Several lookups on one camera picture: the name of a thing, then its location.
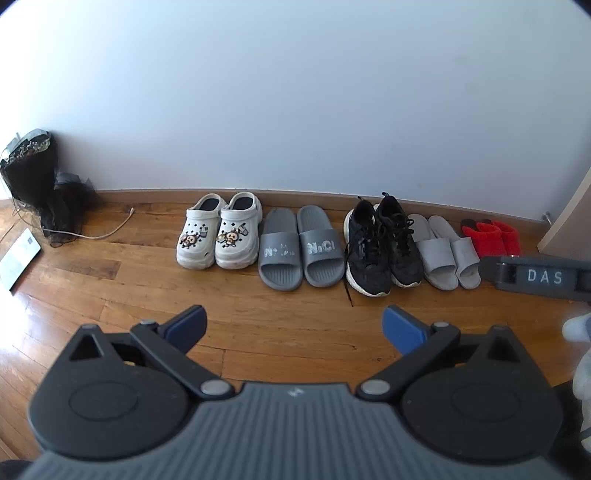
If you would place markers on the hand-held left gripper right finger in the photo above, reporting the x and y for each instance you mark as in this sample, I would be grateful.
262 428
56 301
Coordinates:
404 330

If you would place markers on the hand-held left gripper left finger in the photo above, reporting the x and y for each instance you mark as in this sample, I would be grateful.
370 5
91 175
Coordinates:
187 327

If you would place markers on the red fleece slipper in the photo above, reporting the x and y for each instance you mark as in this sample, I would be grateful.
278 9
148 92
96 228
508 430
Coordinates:
485 244
510 240

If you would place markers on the light grey slide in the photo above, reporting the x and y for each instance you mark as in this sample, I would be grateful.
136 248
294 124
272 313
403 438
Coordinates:
466 258
436 258

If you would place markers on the white clog with charms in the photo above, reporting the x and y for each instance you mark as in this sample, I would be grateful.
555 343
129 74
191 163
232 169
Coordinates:
196 249
238 251

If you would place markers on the black sneaker white sole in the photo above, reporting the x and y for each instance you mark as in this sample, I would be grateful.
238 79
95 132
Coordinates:
401 249
367 258

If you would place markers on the dark grey slide clear print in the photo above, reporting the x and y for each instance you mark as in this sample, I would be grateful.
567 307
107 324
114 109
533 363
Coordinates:
323 270

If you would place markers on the dark grey slide worn print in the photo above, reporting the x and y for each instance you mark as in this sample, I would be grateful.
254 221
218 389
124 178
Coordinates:
279 272

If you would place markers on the person's right forearm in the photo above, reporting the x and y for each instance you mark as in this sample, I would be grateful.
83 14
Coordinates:
582 369

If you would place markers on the beige door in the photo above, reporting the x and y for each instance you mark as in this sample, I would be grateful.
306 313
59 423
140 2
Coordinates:
570 221

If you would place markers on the metal door stop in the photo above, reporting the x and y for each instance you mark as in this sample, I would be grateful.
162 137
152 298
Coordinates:
547 216

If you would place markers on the wooden baseboard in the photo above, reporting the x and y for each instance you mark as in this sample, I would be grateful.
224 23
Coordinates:
152 196

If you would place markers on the white bathroom scale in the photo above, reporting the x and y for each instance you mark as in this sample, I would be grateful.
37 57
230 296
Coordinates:
18 258

